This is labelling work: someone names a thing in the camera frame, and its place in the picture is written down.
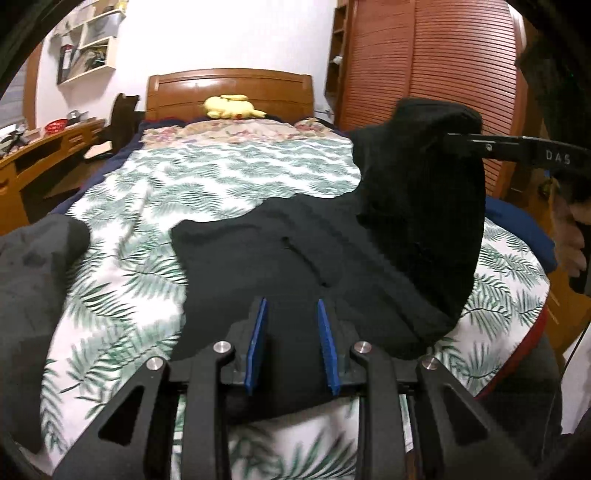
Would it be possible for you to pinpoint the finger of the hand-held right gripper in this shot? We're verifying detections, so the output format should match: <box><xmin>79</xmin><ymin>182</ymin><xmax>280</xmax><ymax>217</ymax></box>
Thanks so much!
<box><xmin>442</xmin><ymin>131</ymin><xmax>532</xmax><ymax>163</ymax></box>

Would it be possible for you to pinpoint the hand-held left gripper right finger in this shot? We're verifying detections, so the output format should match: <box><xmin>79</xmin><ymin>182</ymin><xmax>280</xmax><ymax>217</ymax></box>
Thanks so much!
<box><xmin>316</xmin><ymin>299</ymin><xmax>532</xmax><ymax>480</ymax></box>

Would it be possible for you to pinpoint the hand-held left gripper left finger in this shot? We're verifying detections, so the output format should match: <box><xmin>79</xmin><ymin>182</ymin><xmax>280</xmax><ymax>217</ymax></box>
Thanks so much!
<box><xmin>53</xmin><ymin>296</ymin><xmax>269</xmax><ymax>480</ymax></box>

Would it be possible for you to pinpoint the black garment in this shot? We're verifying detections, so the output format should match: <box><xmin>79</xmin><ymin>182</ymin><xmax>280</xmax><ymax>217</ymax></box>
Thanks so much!
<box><xmin>171</xmin><ymin>98</ymin><xmax>485</xmax><ymax>423</ymax></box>

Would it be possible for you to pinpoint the person's right hand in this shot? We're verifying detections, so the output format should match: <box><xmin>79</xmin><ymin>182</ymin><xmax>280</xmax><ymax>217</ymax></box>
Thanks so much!
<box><xmin>553</xmin><ymin>182</ymin><xmax>589</xmax><ymax>280</ymax></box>

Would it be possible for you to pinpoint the wooden door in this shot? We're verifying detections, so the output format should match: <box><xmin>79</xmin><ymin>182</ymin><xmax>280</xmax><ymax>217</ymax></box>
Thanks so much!
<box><xmin>505</xmin><ymin>159</ymin><xmax>561</xmax><ymax>232</ymax></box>

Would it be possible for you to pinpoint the wooden slatted wardrobe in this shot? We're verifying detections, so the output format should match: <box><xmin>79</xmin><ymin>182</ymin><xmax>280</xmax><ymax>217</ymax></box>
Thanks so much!
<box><xmin>323</xmin><ymin>0</ymin><xmax>532</xmax><ymax>199</ymax></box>

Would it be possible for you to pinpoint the leaf print bed sheet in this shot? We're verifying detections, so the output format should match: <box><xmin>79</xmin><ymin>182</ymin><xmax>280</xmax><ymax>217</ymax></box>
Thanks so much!
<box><xmin>39</xmin><ymin>136</ymin><xmax>550</xmax><ymax>480</ymax></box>

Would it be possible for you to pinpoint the red cloth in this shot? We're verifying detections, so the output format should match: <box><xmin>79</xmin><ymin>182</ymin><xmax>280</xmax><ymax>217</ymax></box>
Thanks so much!
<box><xmin>478</xmin><ymin>307</ymin><xmax>550</xmax><ymax>400</ymax></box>

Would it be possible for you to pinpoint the person's dark clothing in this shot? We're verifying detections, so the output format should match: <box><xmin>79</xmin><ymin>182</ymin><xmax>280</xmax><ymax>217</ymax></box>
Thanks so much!
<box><xmin>478</xmin><ymin>320</ymin><xmax>565</xmax><ymax>464</ymax></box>

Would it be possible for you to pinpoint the floral pillow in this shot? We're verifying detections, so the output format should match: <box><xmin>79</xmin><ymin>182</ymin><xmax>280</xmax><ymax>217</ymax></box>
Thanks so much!
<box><xmin>141</xmin><ymin>117</ymin><xmax>343</xmax><ymax>145</ymax></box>

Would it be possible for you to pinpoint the dark grey garment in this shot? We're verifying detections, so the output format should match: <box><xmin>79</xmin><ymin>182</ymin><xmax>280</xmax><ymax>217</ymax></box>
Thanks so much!
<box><xmin>0</xmin><ymin>216</ymin><xmax>90</xmax><ymax>455</ymax></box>

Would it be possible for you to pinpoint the yellow plush toy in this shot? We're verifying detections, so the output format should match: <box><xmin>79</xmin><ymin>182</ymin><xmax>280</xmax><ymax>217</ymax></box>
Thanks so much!
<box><xmin>203</xmin><ymin>93</ymin><xmax>267</xmax><ymax>120</ymax></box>

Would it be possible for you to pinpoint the dark chair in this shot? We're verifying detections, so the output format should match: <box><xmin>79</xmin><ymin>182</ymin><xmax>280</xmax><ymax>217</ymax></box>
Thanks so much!
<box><xmin>99</xmin><ymin>92</ymin><xmax>141</xmax><ymax>162</ymax></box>

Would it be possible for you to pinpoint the wooden headboard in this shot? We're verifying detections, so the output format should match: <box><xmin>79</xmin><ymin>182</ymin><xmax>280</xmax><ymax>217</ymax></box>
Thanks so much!
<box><xmin>145</xmin><ymin>68</ymin><xmax>315</xmax><ymax>123</ymax></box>

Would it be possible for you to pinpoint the wooden desk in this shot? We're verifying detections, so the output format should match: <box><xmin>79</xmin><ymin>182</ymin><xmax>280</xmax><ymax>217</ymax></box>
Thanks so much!
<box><xmin>0</xmin><ymin>117</ymin><xmax>107</xmax><ymax>236</ymax></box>

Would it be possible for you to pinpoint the black binder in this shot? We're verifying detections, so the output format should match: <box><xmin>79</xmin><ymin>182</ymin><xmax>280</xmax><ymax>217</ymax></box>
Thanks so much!
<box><xmin>57</xmin><ymin>43</ymin><xmax>78</xmax><ymax>85</ymax></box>

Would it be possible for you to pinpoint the black cable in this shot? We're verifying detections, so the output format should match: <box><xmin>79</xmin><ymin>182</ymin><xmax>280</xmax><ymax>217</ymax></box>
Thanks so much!
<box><xmin>560</xmin><ymin>318</ymin><xmax>591</xmax><ymax>374</ymax></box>

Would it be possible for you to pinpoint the white wall shelf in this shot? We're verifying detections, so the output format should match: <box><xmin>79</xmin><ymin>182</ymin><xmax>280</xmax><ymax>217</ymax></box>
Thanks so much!
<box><xmin>48</xmin><ymin>0</ymin><xmax>127</xmax><ymax>86</ymax></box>

